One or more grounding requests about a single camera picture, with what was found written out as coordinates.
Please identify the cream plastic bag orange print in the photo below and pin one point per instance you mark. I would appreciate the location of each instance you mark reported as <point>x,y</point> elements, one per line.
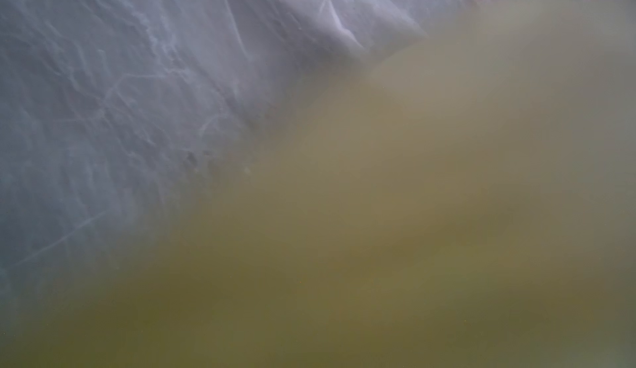
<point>468,203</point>

